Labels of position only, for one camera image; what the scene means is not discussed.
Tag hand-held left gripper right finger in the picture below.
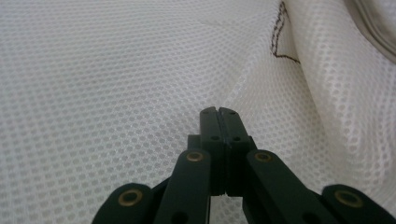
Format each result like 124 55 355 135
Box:
218 106 254 198

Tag white mesh laundry bag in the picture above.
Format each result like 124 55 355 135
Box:
0 0 396 224

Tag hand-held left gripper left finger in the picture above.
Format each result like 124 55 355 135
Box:
199 105 227 197

